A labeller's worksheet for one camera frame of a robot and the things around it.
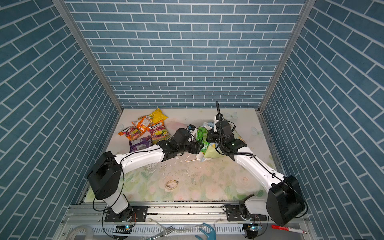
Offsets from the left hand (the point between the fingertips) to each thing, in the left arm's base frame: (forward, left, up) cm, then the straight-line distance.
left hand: (200, 145), depth 84 cm
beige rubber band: (-17, +16, -14) cm, 28 cm away
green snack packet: (+5, -1, +4) cm, 6 cm away
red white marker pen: (-39, -41, -12) cm, 58 cm away
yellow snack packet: (+32, +31, -10) cm, 46 cm away
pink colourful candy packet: (+17, +28, -10) cm, 34 cm away
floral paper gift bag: (-4, -5, -1) cm, 6 cm away
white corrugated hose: (-39, +51, -11) cm, 65 cm away
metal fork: (-38, +16, -13) cm, 44 cm away
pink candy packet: (+15, +45, -9) cm, 49 cm away
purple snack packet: (+8, +39, -11) cm, 41 cm away
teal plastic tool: (-41, -4, -12) cm, 43 cm away
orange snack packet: (+24, +40, -8) cm, 47 cm away
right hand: (+6, -4, +7) cm, 10 cm away
